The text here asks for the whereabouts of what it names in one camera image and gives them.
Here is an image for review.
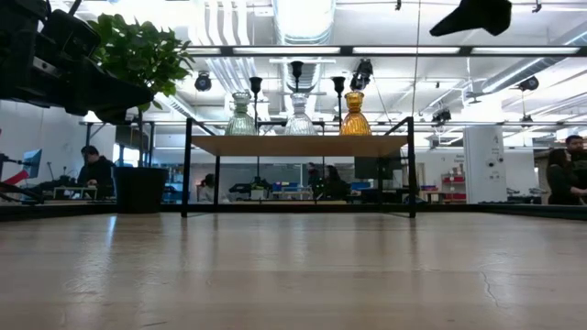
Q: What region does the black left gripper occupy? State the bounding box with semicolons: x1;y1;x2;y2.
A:
25;0;155;127

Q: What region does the green glass candle holder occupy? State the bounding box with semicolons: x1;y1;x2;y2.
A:
224;90;259;137

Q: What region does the wooden shelf with black frame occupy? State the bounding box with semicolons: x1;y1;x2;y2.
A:
181;115;417;219

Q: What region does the black overhead frame beam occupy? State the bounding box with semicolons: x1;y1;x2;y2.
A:
173;44;587;59

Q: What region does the clear glass candle holder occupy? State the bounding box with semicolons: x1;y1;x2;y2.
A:
283;92;318;137

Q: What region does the person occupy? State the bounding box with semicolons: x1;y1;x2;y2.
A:
198;172;222;204
322;164;352;202
545;148;587;206
564;134;587;178
76;145;116;201
305;161;323;189

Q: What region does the black plant pot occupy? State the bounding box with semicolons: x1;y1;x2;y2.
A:
112;165;170;215

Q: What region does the tall black candlestick holder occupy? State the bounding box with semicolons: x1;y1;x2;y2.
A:
290;60;305;95

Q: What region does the green leafy plant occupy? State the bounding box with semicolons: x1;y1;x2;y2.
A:
86;12;196;170

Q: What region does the black aluminium table frame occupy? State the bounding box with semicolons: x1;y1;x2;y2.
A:
0;200;587;222

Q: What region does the computer monitor on arm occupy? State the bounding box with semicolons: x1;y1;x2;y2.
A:
22;148;43;180

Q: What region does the red storage rack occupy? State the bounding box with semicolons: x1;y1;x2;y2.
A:
440;172;468;203

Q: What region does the amber glass candle holder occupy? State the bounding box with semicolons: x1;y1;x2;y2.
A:
338;90;373;137

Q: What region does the silver ventilation duct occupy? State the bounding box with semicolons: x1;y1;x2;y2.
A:
271;0;339;47

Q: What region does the white pillar kiosk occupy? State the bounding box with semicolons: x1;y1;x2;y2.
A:
462;126;508;204

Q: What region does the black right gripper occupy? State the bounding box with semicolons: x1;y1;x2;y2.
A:
429;0;513;38

